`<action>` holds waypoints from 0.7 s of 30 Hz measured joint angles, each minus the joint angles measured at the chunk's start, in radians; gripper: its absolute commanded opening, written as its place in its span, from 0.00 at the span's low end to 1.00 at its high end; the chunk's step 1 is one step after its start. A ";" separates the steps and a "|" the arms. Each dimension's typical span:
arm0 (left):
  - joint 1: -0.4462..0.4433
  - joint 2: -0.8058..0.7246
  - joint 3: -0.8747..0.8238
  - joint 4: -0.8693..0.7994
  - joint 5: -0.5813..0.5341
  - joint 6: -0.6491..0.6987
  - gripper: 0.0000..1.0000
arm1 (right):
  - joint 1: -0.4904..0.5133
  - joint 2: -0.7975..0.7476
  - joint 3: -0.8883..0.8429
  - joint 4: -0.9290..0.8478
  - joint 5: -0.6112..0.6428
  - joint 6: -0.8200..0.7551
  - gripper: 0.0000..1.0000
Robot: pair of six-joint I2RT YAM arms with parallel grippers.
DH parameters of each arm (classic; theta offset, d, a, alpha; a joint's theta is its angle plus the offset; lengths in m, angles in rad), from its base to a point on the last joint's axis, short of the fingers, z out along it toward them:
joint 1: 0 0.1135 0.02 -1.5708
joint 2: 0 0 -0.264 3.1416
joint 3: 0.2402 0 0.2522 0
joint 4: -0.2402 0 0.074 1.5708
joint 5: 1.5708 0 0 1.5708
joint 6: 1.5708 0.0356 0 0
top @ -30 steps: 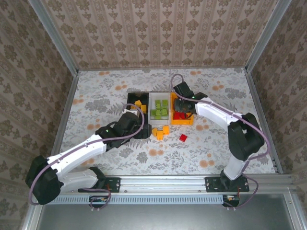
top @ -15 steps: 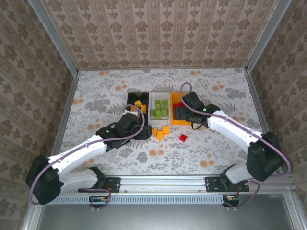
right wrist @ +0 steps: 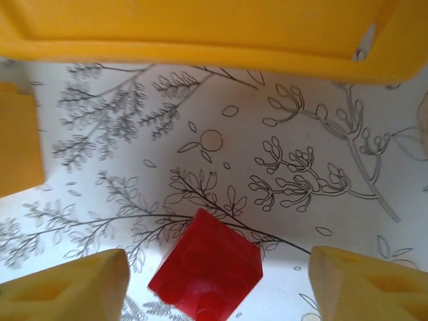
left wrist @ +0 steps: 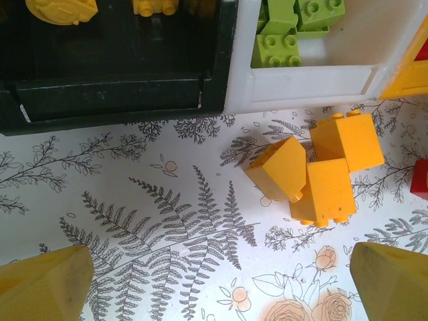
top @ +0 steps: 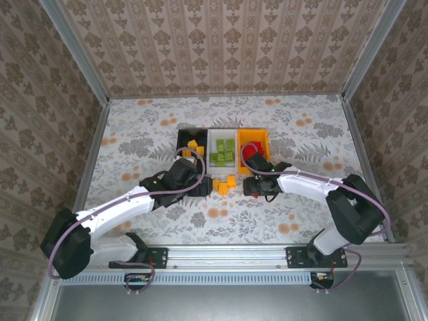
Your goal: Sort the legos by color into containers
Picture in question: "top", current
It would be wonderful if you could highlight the aluminium frame bar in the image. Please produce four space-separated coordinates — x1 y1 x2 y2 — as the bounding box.
31 279 63 321
396 269 427 321

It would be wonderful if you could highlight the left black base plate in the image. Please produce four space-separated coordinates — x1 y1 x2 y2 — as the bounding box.
109 246 169 270

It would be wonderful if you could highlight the aluminium mounting rail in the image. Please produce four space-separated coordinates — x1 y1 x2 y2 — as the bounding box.
90 243 411 270

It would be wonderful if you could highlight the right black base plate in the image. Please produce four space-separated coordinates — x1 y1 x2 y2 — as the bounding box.
286 246 348 270

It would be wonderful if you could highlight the orange plastic container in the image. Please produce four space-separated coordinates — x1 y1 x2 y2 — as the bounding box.
236 128 270 175

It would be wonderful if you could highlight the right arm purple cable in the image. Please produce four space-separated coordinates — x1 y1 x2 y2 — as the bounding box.
240 142 392 296

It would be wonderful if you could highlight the grey metal panel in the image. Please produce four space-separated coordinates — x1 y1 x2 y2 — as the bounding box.
49 284 414 321

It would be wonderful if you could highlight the white plastic container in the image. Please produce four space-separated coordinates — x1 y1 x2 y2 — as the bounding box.
207 128 239 175

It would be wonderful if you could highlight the white slotted cable duct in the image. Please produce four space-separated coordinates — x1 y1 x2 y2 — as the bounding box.
61 270 315 286

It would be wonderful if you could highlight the aluminium table side rail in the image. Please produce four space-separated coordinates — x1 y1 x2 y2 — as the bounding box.
72 98 111 215
340 95 395 243

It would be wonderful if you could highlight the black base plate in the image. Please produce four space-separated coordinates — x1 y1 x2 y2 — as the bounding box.
109 246 169 270
286 246 348 270

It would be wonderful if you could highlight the black connector box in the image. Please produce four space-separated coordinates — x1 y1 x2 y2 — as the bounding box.
124 272 152 290
310 271 335 290

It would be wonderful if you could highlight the aluminium frame post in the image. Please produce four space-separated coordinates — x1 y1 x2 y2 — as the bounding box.
38 0 110 105
341 0 408 103

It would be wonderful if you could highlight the thin aluminium table rail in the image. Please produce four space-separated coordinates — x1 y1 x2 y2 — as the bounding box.
108 94 344 100

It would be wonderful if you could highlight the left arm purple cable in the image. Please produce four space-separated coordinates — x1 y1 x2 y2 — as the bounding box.
48 146 205 297

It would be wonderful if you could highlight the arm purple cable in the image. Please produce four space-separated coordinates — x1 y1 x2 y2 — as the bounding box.
48 146 205 297
240 142 392 296

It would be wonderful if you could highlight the black plastic container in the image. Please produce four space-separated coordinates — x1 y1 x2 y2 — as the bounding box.
176 128 210 177

